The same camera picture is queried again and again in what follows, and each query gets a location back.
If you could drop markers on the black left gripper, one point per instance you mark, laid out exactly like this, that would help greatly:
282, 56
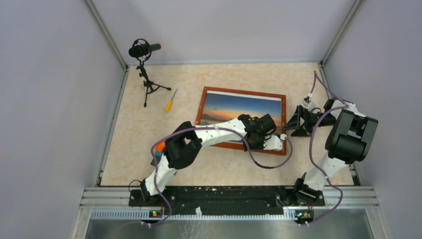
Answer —
261, 147

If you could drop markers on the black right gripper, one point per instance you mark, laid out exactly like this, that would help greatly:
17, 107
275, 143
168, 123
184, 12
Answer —
295, 122

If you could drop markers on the red wooden photo frame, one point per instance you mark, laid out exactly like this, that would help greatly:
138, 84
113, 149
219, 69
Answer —
219, 105

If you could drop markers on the yellow handled screwdriver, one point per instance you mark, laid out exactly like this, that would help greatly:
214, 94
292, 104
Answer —
169, 104

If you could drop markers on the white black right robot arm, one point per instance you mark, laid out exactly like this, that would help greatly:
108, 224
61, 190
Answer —
348, 141

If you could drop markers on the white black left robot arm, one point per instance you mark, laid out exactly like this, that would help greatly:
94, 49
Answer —
180, 149

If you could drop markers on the orange curved lego piece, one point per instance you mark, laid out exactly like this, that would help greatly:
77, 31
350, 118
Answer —
160, 147

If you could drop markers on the black microphone tripod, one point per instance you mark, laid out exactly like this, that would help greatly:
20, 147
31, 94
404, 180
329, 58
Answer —
149, 85

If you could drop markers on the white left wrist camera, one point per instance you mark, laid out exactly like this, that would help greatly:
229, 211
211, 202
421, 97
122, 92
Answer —
275, 142

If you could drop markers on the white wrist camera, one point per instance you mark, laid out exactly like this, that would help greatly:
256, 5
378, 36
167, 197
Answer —
308, 103
275, 142

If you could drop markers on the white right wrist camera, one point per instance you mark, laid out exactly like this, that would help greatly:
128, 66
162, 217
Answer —
308, 103

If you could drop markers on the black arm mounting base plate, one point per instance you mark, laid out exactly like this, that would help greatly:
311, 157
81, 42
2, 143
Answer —
224, 200

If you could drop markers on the aluminium front rail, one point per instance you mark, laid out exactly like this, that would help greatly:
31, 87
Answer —
112, 203

